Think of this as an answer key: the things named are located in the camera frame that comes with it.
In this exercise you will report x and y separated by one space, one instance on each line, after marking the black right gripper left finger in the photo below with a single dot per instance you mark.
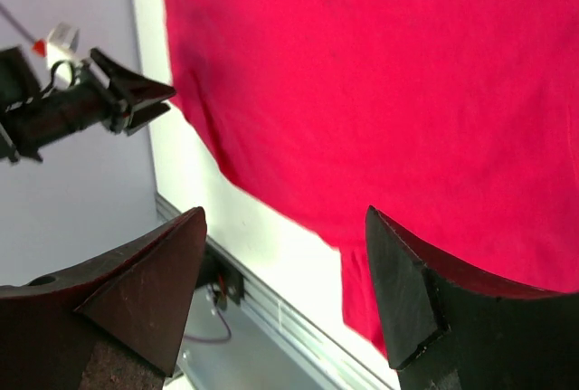
115 321

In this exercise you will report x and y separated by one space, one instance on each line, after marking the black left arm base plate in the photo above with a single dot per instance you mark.
222 277

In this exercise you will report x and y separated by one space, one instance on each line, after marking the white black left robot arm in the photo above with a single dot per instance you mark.
13 63

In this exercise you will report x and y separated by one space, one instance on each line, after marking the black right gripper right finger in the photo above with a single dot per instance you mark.
450 325

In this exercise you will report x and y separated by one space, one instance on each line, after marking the red t shirt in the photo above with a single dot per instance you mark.
456 118

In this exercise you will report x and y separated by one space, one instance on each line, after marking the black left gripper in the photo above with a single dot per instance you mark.
60 114

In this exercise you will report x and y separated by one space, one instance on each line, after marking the aluminium table edge rail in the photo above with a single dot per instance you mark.
292 290

